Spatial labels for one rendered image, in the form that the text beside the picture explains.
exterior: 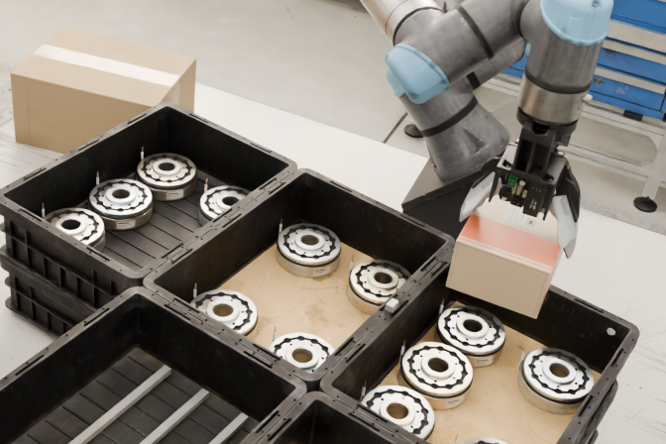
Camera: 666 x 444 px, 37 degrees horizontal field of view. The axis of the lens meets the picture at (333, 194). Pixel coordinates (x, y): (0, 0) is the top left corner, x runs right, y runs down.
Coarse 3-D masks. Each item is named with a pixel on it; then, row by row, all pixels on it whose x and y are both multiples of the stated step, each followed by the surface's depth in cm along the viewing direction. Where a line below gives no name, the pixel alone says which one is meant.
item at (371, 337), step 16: (448, 256) 152; (432, 272) 148; (416, 288) 145; (560, 288) 149; (400, 304) 142; (576, 304) 147; (592, 304) 147; (384, 320) 139; (608, 320) 145; (624, 320) 144; (368, 336) 136; (352, 352) 133; (624, 352) 139; (336, 368) 130; (608, 368) 136; (320, 384) 128; (608, 384) 134; (352, 400) 126; (592, 400) 131; (368, 416) 124; (384, 416) 124; (576, 416) 128; (400, 432) 122; (576, 432) 126
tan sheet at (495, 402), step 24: (432, 336) 152; (504, 360) 149; (384, 384) 143; (480, 384) 145; (504, 384) 145; (456, 408) 140; (480, 408) 141; (504, 408) 141; (528, 408) 142; (456, 432) 137; (480, 432) 137; (504, 432) 138; (528, 432) 138; (552, 432) 139
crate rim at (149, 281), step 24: (264, 192) 160; (360, 192) 163; (240, 216) 154; (408, 216) 159; (168, 264) 143; (432, 264) 150; (408, 288) 145; (192, 312) 135; (384, 312) 140; (240, 336) 133; (360, 336) 135; (336, 360) 131; (312, 384) 128
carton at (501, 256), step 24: (480, 216) 128; (504, 216) 129; (528, 216) 130; (552, 216) 130; (456, 240) 124; (480, 240) 124; (504, 240) 125; (528, 240) 125; (552, 240) 126; (456, 264) 125; (480, 264) 124; (504, 264) 123; (528, 264) 121; (552, 264) 122; (456, 288) 127; (480, 288) 126; (504, 288) 124; (528, 288) 123; (528, 312) 125
